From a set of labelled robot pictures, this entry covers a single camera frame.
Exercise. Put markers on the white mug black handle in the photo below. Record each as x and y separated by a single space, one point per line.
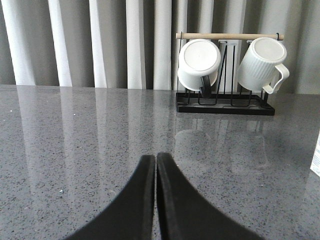
198 65

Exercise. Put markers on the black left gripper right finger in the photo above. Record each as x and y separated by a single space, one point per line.
186 215

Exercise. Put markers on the black wire mug rack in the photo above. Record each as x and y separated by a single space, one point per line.
227 95

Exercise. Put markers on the blue Pascual milk carton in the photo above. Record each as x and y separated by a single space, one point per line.
315 164

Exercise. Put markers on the grey white curtain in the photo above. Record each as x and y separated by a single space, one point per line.
131 43

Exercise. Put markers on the white ribbed mug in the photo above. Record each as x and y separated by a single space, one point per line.
262 66

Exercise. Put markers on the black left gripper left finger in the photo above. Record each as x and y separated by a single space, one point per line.
130 215

